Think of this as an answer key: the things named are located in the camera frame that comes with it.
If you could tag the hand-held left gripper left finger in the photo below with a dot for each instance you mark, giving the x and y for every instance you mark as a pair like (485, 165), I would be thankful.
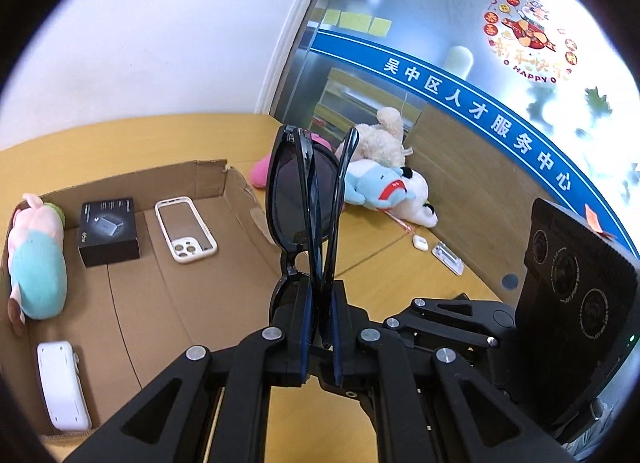
(295, 343)

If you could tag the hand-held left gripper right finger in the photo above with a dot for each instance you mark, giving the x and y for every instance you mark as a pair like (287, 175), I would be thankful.
(338, 338)

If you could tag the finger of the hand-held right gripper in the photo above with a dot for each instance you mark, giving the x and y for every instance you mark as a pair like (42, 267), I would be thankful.
(450, 305)
(440, 330)

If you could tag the white clear phone case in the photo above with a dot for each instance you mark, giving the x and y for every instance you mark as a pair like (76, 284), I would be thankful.
(186, 249)

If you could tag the black sunglasses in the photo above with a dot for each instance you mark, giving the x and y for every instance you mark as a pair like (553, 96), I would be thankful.
(290, 193)

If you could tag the brown cardboard box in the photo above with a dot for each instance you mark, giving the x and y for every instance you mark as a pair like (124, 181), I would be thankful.
(150, 293)

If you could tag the black charger box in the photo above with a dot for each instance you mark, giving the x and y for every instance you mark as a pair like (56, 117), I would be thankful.
(107, 233)

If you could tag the white power bank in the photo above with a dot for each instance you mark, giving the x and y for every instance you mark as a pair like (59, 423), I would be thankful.
(60, 388)

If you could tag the small clear plastic box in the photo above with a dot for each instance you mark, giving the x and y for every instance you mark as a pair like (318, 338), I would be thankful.
(448, 258)

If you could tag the small white earbud case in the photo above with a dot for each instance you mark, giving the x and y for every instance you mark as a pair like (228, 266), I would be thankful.
(419, 242)

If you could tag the thin pink stick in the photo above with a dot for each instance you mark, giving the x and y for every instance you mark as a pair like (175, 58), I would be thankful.
(399, 222)

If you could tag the brown wooden panel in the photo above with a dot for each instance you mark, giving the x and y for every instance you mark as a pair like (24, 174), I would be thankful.
(475, 203)

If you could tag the white dog plush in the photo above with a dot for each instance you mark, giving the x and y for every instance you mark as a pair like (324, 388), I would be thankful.
(415, 198)

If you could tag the blue elephant plush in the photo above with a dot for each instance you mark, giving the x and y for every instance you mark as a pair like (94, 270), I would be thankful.
(370, 181)

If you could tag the pink plush toy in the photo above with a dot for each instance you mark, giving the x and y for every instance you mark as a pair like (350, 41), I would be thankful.
(260, 170)

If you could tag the beige plush toy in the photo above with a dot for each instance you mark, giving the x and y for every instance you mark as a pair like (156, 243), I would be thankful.
(375, 143)

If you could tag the blue window banner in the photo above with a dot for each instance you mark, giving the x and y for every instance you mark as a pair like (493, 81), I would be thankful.
(450, 93)

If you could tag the white rounded object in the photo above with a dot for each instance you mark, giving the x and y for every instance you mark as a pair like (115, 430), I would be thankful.
(460, 60)

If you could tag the yellow shelf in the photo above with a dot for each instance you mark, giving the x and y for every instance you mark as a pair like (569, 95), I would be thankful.
(350, 93)

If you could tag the red festive window sticker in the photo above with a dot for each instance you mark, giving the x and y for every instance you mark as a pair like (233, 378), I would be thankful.
(530, 33)

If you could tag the pink and teal pig plush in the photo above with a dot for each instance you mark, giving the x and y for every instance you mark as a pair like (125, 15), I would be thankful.
(40, 268)

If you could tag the yellow sticky note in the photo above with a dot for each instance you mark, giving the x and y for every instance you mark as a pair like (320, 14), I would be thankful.
(332, 17)
(356, 21)
(380, 26)

